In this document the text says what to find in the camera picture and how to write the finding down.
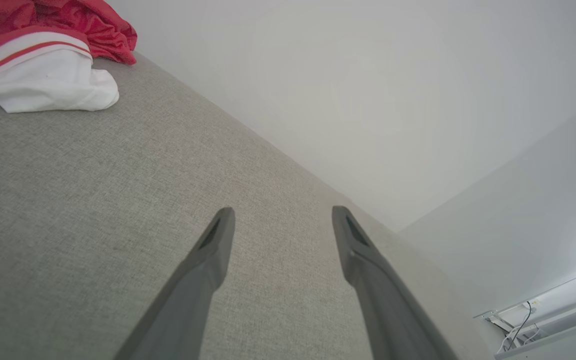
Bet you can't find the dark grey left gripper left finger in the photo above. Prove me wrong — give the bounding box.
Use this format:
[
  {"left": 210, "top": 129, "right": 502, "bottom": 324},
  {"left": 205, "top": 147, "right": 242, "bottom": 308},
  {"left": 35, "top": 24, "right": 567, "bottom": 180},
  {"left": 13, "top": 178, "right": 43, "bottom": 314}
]
[{"left": 113, "top": 207, "right": 236, "bottom": 360}]

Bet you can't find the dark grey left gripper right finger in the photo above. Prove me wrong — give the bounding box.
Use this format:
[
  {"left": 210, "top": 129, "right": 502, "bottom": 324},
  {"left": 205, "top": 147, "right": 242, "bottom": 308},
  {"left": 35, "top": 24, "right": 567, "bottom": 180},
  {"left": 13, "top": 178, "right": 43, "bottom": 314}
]
[{"left": 332, "top": 205, "right": 461, "bottom": 360}]

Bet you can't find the red and white jersey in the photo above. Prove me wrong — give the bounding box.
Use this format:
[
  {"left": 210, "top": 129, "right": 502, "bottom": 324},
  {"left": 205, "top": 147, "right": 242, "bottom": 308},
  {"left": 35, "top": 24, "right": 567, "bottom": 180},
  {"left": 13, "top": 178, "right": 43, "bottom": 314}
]
[{"left": 0, "top": 0, "right": 139, "bottom": 114}]

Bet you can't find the grey fabric sofa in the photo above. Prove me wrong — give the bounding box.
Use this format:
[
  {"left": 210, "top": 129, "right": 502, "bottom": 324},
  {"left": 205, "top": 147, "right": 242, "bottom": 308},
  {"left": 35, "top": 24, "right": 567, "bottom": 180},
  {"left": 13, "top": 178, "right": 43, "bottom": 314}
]
[{"left": 0, "top": 50, "right": 497, "bottom": 360}]

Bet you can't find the thin black cable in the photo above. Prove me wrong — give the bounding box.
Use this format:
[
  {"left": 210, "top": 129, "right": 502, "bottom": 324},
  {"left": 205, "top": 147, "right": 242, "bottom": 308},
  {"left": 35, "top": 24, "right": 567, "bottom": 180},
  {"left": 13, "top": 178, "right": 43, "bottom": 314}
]
[{"left": 505, "top": 300, "right": 534, "bottom": 351}]

